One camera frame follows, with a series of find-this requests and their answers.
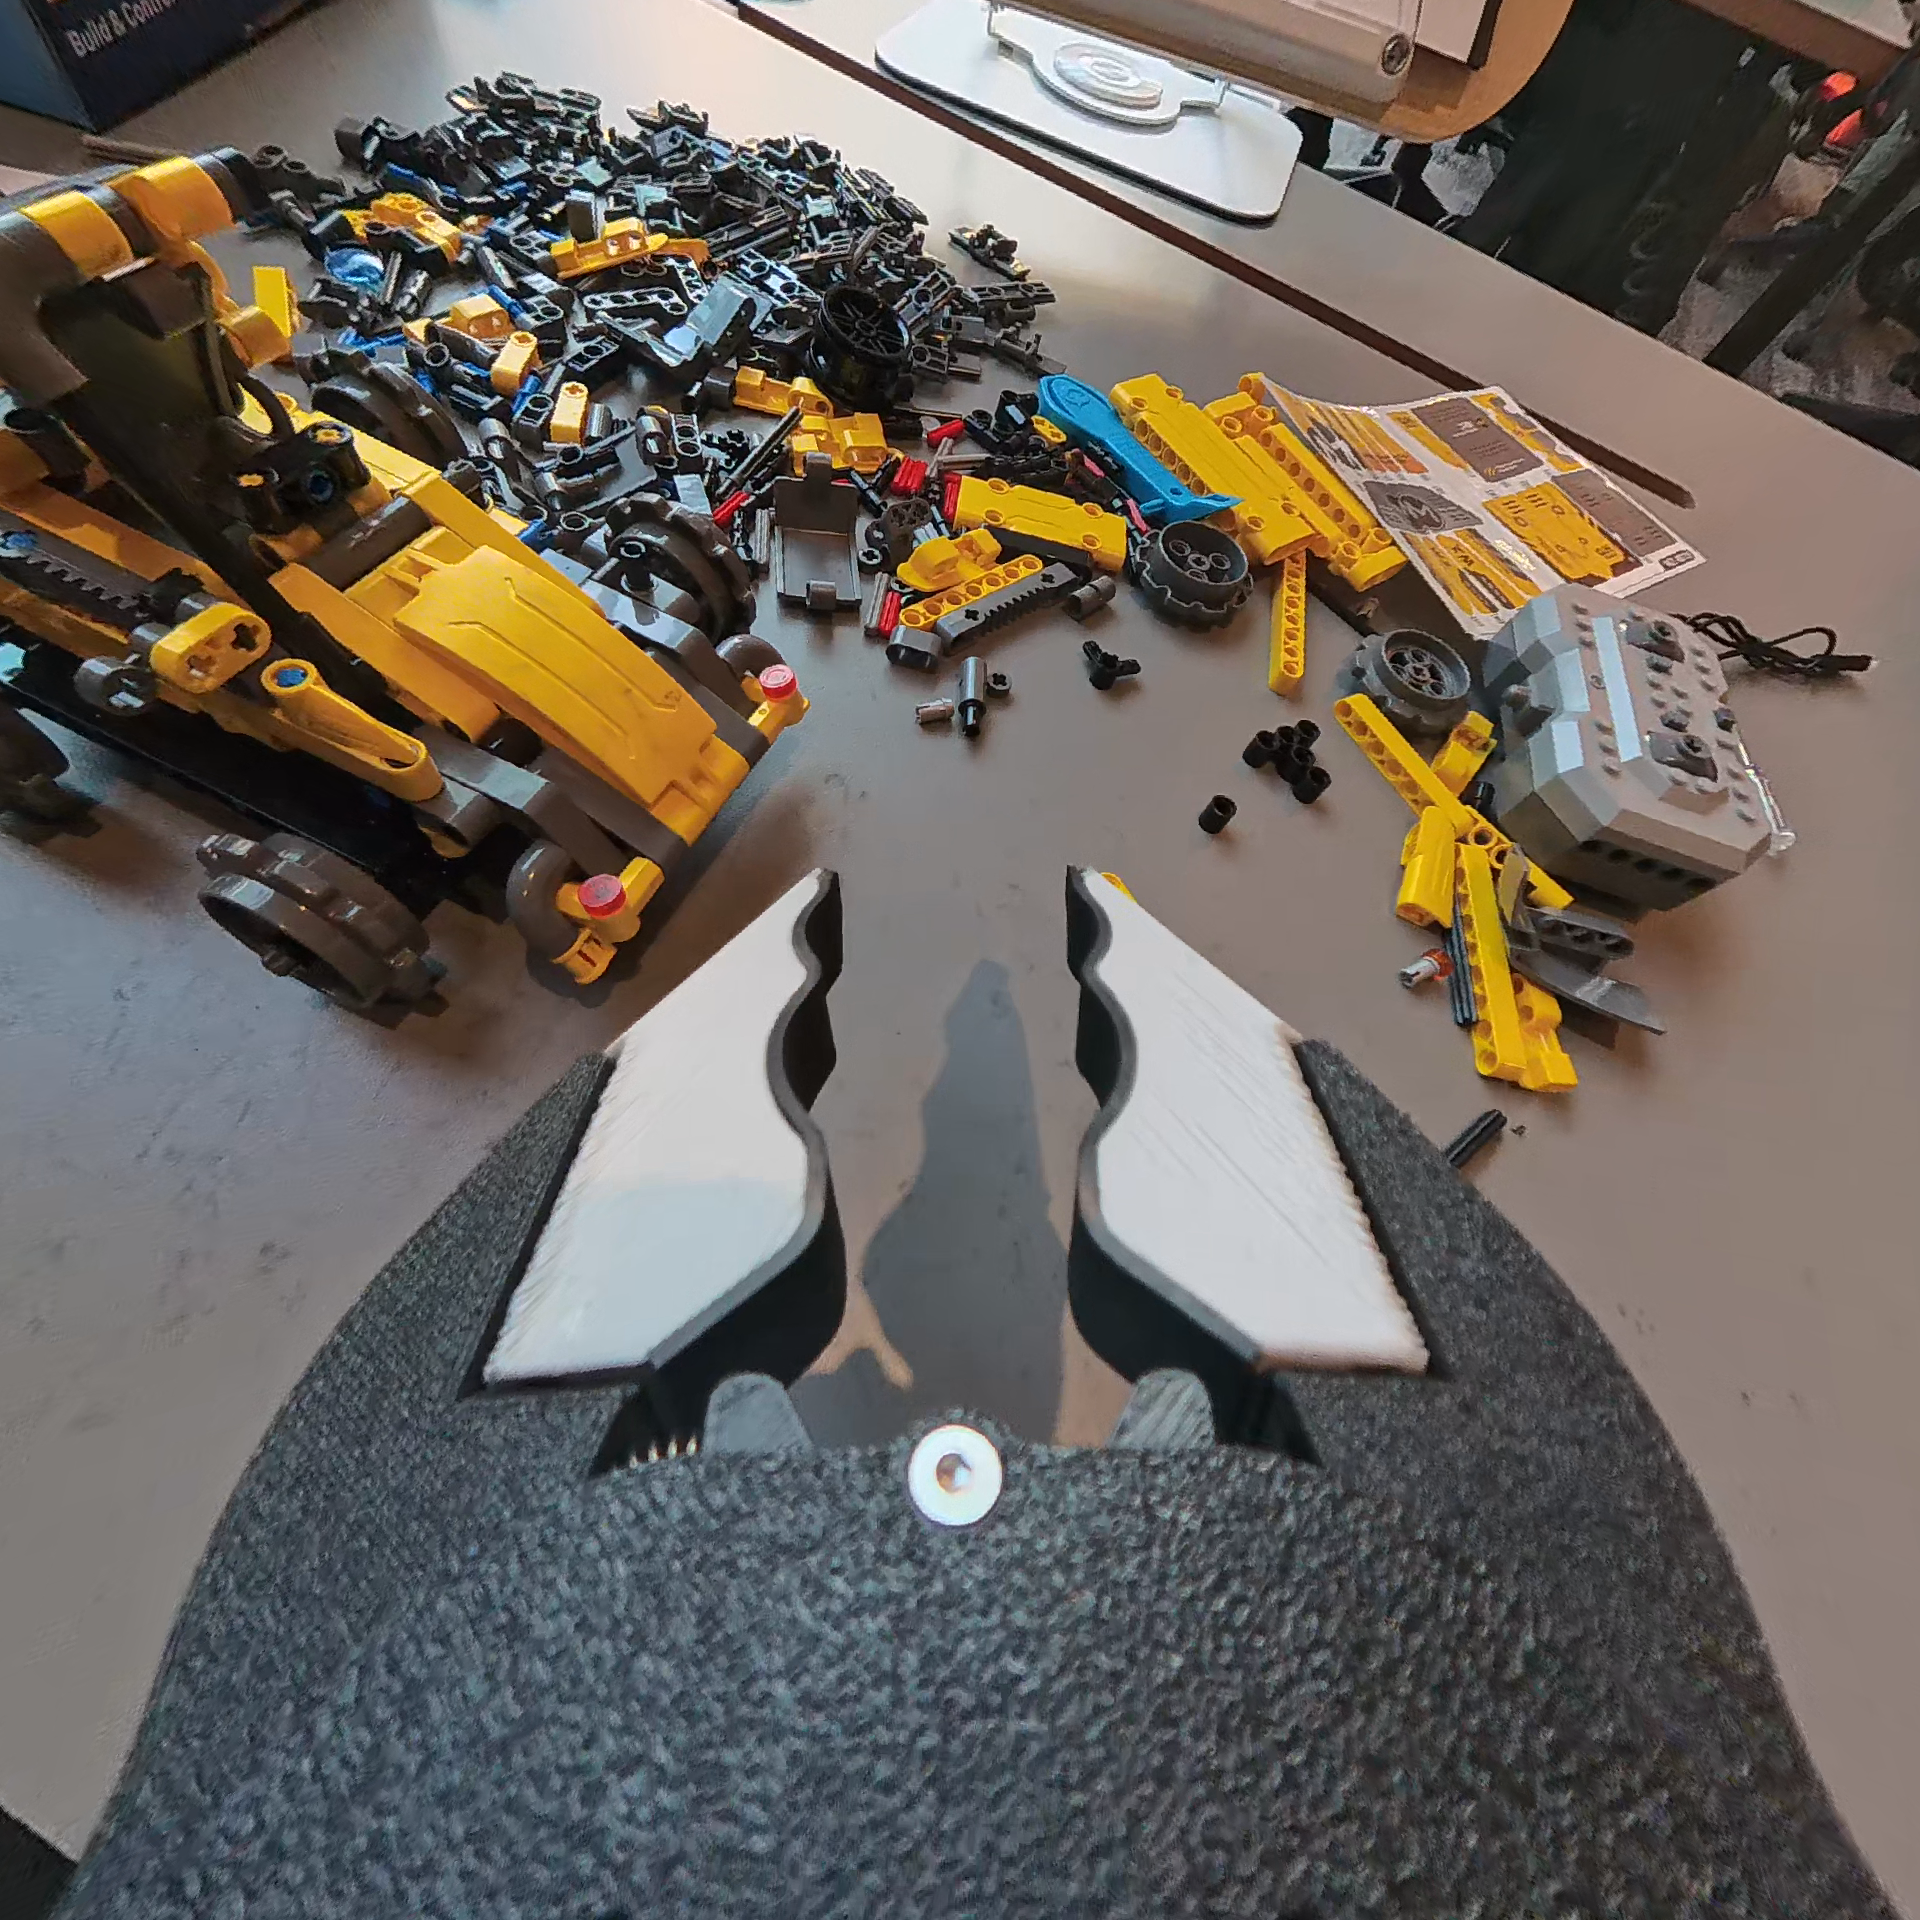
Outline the thin black charging cable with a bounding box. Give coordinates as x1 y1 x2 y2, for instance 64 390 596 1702
1680 608 1877 675

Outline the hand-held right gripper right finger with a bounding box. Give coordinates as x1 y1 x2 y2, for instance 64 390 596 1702
1066 863 1432 1449

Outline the black connector cluster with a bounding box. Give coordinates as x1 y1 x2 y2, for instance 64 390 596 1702
1242 719 1335 803

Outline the silver stand base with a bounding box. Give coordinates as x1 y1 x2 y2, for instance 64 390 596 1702
874 0 1304 223

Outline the loose yellow beams group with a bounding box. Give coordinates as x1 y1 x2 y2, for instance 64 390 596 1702
1332 689 1583 1095

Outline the pile of dark brick pieces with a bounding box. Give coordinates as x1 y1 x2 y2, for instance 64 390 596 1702
247 74 1126 670

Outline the yellow grey sticker sheet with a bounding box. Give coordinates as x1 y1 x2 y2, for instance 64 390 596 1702
1266 374 1708 632

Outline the yellow toy brick vehicle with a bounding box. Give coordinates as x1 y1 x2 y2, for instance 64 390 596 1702
0 142 811 1022

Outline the black spoked wheel rim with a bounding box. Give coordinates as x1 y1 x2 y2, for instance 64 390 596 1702
808 281 920 394

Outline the grey brick battery box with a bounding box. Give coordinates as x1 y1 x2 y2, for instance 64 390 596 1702
1476 585 1794 914

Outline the dark blue cardboard kit box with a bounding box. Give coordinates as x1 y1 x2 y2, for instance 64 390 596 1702
0 0 324 134

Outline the dark grey sprocket wheel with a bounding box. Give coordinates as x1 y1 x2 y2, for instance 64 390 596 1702
1126 520 1254 619
1357 631 1474 735

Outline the stack of yellow long beams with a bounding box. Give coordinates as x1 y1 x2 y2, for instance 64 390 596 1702
1111 371 1407 589

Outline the dark grey curved panel piece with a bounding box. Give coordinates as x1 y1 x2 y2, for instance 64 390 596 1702
1506 862 1670 1037

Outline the blue brick separator tool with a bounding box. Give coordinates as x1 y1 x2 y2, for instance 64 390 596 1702
1035 374 1244 522

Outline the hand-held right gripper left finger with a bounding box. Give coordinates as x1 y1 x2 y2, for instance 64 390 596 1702
480 865 847 1442

